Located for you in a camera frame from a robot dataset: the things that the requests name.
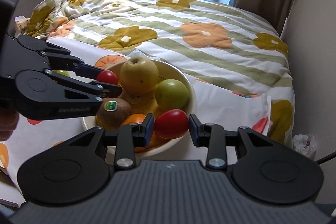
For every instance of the person's hand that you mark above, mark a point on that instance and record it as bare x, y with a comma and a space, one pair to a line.
8, 123

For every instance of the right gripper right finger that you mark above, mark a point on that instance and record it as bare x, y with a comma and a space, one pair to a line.
211, 136

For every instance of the white plastic bag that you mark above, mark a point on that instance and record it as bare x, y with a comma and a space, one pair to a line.
305, 144

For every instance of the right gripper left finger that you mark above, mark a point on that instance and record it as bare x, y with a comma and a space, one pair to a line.
129, 137

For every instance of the green apple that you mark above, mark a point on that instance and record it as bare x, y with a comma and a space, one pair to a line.
172, 94
64, 73

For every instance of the large orange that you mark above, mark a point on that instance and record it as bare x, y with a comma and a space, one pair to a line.
134, 118

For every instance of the small white box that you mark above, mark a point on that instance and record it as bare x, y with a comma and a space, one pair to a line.
21, 22

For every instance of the brown kiwi with sticker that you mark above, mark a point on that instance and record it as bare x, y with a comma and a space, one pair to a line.
112, 113

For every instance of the red cherry tomato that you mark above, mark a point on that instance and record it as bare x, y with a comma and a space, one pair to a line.
107, 76
172, 124

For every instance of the crumpled clear plastic wrap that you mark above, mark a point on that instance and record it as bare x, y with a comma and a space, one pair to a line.
137, 53

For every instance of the large yellow pear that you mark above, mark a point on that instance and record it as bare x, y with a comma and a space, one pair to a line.
139, 76

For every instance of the cream yellow duck bowl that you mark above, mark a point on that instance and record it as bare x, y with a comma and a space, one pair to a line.
148, 104

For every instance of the floral striped quilt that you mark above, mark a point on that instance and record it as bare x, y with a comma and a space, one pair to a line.
220, 44

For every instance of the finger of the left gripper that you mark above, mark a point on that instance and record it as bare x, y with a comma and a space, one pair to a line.
60, 59
67, 90

